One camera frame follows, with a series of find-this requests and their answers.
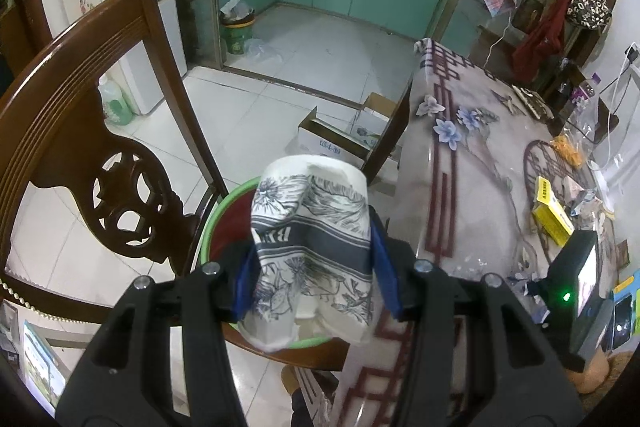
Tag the dark flat box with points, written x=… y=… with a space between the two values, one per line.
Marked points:
x=530 y=102

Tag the long yellow box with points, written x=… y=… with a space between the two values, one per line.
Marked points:
x=550 y=212

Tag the white power strip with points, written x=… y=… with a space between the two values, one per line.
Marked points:
x=632 y=53

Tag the open cardboard box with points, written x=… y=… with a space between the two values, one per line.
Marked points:
x=325 y=142

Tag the carved wooden chair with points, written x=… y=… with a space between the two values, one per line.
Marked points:
x=65 y=117

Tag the brown handbag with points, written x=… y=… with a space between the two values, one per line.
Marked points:
x=527 y=14

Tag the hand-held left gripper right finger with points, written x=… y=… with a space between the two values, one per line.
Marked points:
x=385 y=277

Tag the person's right hand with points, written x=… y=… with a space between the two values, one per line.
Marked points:
x=597 y=374

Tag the dark wooden chair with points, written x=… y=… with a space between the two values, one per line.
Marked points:
x=562 y=92

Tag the red basin with green rim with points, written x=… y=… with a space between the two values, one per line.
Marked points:
x=225 y=227

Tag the yellow and blue box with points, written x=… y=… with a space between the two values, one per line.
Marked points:
x=627 y=287

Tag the green waste bin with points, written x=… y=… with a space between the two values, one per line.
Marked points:
x=235 y=37

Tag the clear bottle with purple cap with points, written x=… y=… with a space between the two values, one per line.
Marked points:
x=582 y=99

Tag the red garment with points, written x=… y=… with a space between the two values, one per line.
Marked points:
x=542 y=42

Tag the clear zip bag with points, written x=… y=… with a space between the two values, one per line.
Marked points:
x=595 y=122

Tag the silver foil wrapper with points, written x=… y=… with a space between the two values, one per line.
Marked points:
x=582 y=202

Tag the white desk lamp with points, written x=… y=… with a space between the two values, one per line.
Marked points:
x=598 y=172

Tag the printed booklet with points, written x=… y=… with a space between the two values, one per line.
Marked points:
x=42 y=367

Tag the letter print bag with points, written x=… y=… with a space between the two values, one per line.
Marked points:
x=587 y=4

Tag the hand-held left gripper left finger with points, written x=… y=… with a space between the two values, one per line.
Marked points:
x=246 y=287

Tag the green detergent bottle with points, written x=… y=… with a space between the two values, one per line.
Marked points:
x=117 y=107

